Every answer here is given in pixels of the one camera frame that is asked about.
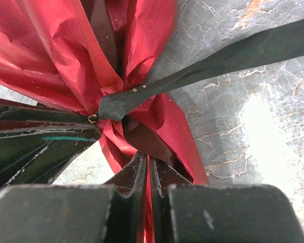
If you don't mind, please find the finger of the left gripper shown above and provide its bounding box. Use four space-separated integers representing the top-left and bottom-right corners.
0 98 97 127
0 128 101 191

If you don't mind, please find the red wrapping paper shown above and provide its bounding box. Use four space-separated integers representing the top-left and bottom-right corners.
0 0 210 243

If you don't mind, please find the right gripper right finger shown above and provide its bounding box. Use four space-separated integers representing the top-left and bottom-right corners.
149 158 304 242

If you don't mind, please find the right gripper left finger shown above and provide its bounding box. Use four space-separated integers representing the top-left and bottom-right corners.
0 152 147 242

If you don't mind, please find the black ribbon with gold text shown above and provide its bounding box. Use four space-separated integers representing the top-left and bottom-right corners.
97 19 304 121

